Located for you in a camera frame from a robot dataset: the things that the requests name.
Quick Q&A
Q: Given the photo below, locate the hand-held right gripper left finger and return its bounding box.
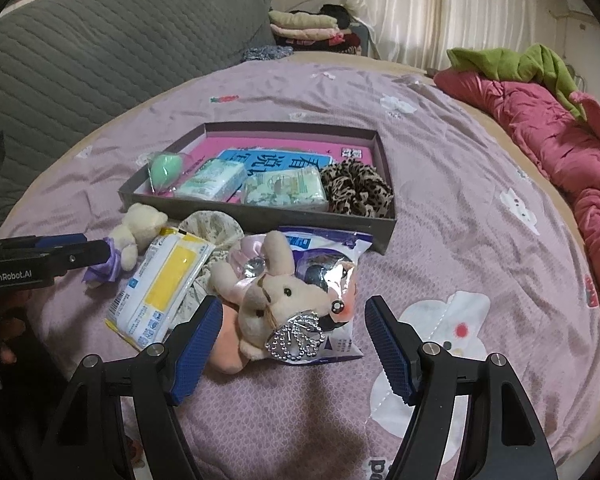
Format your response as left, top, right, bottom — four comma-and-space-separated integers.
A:
40, 295, 224, 480

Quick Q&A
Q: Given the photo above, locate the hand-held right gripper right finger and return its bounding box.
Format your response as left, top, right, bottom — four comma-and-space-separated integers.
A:
365, 295, 558, 480

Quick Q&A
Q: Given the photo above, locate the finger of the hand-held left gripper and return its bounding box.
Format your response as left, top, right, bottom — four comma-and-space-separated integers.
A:
0, 232, 88, 256
30, 240, 111, 277

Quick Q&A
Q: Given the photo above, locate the cream plush bear purple dress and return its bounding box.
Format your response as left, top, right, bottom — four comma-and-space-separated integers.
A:
82, 202, 170, 288

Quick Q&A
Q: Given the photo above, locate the white yellow wipes packet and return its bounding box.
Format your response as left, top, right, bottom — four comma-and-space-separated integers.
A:
104, 226, 216, 352

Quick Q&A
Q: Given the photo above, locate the plush rabbit with tiara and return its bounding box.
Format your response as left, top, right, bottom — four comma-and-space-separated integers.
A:
207, 232, 353, 375

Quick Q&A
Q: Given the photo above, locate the green sponge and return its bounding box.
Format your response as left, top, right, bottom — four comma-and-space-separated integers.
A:
147, 151, 193, 196

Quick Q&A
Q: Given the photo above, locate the shallow grey cardboard box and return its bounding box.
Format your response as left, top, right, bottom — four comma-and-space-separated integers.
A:
117, 121, 398, 253

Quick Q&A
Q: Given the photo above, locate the green white tissue pack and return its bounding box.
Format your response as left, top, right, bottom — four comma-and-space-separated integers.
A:
174, 158, 248, 201
242, 167, 330, 212

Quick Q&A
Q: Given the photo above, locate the leopard print scrunchie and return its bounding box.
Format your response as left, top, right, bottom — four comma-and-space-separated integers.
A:
320, 160, 395, 218

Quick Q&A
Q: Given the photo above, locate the person's left hand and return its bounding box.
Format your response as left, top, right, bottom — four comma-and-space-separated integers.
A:
0, 290, 33, 366

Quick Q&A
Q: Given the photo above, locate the blue white plastic packet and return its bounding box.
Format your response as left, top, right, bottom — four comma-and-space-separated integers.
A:
279, 227, 376, 361

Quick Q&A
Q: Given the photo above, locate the floral fabric cap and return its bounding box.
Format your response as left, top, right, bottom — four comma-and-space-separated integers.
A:
167, 210, 246, 321

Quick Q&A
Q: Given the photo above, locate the purple printed bed sheet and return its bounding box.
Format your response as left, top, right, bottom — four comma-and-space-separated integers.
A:
0, 52, 600, 480

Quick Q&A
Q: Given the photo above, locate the grey quilted headboard cover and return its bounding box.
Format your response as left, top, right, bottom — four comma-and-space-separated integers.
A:
0, 0, 276, 233

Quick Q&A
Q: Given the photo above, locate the pink and blue book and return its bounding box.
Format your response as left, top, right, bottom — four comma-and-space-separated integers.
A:
187, 132, 378, 201

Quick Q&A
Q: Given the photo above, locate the pink quilt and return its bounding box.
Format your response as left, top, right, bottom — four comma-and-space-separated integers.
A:
432, 67, 600, 326

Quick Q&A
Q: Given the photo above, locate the dark knitted cloth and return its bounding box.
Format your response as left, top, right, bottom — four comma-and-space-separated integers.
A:
242, 45, 295, 65

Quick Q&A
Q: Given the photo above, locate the dark red folded cloth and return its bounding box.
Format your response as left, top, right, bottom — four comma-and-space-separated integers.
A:
275, 32, 361, 56

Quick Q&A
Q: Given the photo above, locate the green blanket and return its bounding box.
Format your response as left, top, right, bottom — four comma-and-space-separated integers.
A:
447, 42, 588, 121

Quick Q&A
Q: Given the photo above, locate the pink folded cloth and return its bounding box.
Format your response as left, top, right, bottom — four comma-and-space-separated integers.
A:
272, 25, 348, 43

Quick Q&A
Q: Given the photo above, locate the beige folded cloth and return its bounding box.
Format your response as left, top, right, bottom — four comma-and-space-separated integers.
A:
269, 10, 338, 31

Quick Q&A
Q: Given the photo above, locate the white curtain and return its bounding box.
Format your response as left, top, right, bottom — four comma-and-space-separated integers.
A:
347, 0, 588, 78

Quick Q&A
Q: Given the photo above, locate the black garment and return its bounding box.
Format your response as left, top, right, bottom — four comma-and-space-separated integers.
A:
320, 4, 353, 28

